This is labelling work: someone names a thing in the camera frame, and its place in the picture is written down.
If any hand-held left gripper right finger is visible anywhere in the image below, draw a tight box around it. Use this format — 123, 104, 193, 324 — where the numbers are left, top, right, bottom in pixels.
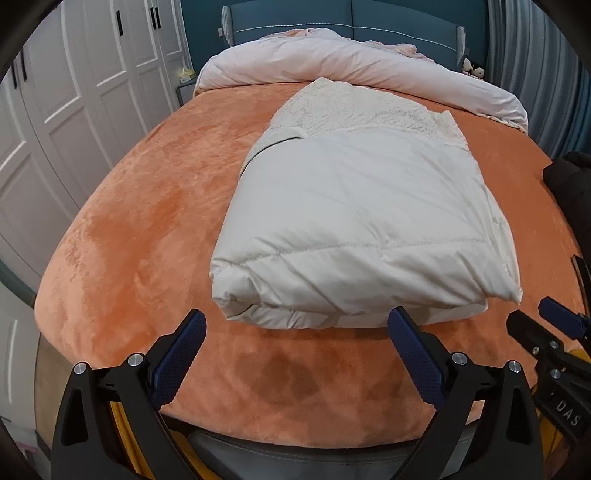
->
388, 307, 542, 480

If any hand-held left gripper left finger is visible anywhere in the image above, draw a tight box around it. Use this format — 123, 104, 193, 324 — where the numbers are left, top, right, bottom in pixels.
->
51, 308, 207, 480

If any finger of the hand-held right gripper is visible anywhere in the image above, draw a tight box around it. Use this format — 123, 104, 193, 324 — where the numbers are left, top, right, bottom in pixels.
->
539, 298, 591, 340
506, 311, 563, 358

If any white puffer jacket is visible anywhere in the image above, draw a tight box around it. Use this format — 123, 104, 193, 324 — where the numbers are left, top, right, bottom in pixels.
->
210, 78, 523, 329

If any person's yellow clothing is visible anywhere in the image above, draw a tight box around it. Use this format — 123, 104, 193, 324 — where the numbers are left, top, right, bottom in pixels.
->
108, 346, 591, 480

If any orange plush bed blanket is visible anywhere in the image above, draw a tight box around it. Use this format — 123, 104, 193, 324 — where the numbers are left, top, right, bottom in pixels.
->
34, 80, 585, 450

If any black garment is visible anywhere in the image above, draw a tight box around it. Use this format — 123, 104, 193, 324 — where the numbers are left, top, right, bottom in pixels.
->
542, 151, 591, 241

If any grey bed footboard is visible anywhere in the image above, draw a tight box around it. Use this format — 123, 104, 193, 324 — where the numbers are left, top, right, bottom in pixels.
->
182, 422, 481, 480

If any bedside table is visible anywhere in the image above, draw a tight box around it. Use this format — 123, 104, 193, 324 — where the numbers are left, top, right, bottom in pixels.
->
175, 79, 202, 116

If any grey-blue curtain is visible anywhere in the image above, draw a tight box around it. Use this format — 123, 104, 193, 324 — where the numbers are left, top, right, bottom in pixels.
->
485, 0, 591, 158

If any white panelled wardrobe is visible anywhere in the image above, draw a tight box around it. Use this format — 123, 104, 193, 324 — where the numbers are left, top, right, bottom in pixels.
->
0, 0, 185, 416

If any pale pink duvet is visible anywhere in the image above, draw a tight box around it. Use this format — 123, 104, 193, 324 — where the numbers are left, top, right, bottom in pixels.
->
194, 28, 529, 134

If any blue bed headboard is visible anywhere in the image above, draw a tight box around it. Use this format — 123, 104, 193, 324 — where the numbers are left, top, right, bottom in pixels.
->
221, 0, 467, 72

